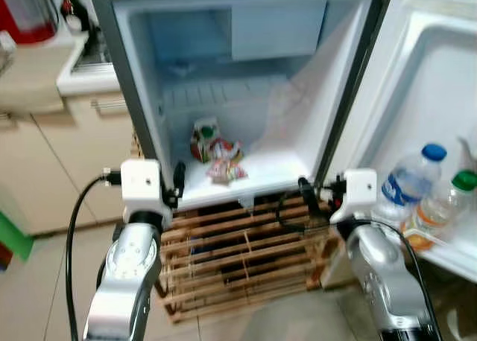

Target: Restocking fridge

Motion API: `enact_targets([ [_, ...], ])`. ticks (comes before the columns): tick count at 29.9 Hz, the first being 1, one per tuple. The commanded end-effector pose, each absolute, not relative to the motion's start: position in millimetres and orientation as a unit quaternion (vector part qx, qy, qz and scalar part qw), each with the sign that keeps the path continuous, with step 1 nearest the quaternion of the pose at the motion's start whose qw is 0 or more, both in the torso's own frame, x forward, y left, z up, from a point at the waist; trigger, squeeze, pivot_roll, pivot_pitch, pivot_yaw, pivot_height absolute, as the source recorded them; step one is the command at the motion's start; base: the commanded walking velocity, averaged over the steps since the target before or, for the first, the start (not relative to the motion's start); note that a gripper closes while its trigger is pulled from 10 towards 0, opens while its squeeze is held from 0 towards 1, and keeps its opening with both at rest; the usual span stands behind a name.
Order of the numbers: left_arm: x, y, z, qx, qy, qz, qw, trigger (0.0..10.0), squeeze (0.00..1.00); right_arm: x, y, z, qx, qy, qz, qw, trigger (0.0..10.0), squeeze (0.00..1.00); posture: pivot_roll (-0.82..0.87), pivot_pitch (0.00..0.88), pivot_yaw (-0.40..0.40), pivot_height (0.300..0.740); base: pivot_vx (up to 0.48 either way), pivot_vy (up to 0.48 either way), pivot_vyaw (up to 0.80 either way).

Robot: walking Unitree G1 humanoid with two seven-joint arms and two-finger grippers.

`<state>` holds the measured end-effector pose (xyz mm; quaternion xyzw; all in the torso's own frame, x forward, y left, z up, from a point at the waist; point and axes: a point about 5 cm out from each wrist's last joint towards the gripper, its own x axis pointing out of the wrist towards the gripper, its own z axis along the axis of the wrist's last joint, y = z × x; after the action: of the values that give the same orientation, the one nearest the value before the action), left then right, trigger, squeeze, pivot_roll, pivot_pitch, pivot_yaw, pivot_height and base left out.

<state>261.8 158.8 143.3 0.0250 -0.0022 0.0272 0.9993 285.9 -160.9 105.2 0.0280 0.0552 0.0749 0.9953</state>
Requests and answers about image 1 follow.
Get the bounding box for red plastic jug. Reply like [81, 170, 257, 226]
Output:
[0, 0, 61, 45]

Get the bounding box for beige kitchen cabinet white top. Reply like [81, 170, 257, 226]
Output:
[0, 28, 142, 238]

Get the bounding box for clear water bottle blue cap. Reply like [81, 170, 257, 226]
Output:
[379, 142, 449, 224]

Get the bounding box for silver mini fridge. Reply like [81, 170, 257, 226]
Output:
[88, 0, 390, 214]

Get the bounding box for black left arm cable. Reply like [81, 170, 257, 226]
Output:
[66, 171, 124, 341]

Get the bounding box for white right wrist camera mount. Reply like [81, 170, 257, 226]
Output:
[329, 168, 379, 224]

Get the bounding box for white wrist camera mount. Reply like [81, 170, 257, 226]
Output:
[119, 159, 174, 226]
[329, 168, 379, 224]

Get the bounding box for green box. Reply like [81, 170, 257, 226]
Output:
[0, 210, 35, 264]

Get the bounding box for red white snack packet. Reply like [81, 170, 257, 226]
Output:
[206, 138, 249, 185]

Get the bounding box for green white drink carton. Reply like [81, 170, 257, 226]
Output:
[189, 117, 224, 164]

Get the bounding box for clear bottle green cap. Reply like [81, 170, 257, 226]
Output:
[402, 169, 477, 252]

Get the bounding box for wooden slatted rack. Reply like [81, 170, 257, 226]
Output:
[130, 194, 342, 325]

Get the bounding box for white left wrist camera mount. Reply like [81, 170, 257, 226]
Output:
[119, 159, 174, 226]

